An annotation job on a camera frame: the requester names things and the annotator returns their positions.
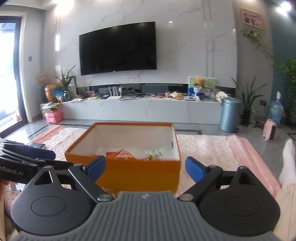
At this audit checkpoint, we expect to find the red orange snack bag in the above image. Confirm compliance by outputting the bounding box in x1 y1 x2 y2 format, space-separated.
105 149 135 160

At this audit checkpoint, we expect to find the black notebook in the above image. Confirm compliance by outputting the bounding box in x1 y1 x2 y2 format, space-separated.
28 142 46 150

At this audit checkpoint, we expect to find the clear plastic snack wrapper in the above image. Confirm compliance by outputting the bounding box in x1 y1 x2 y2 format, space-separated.
145 149 163 160

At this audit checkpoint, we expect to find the pink storage box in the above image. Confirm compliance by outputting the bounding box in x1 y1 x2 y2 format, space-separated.
44 109 63 123

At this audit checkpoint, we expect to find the orange cardboard box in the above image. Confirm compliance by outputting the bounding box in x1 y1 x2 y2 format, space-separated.
65 122 181 193

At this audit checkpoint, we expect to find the grey pedal trash bin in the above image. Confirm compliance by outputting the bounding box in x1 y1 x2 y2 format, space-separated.
220 97 242 133

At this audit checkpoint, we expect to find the orange round vase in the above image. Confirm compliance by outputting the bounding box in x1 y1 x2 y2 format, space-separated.
45 84 60 102

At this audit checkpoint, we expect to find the white sock foot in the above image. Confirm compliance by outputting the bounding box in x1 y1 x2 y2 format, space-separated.
279 139 296 188

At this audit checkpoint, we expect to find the white marble tv cabinet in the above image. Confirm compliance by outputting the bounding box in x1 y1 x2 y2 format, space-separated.
61 95 223 125

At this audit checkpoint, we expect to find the green potted plant left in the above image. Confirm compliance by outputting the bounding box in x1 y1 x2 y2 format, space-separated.
54 65 77 101

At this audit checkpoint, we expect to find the white wifi router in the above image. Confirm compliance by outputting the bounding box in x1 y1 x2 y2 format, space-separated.
107 86 122 100

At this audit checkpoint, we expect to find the potted plant right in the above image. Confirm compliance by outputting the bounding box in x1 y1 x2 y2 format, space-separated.
231 77 268 126

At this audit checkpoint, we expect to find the brown teddy bear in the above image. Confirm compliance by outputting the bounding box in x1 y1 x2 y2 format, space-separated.
194 77 205 88

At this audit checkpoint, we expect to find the blue water jug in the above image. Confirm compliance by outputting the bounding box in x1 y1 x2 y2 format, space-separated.
267 91 284 128

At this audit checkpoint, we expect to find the black curved television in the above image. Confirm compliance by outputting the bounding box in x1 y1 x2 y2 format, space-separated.
79 22 157 76

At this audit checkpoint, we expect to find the framed wall picture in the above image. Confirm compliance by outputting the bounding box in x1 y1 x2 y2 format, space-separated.
241 8 264 30

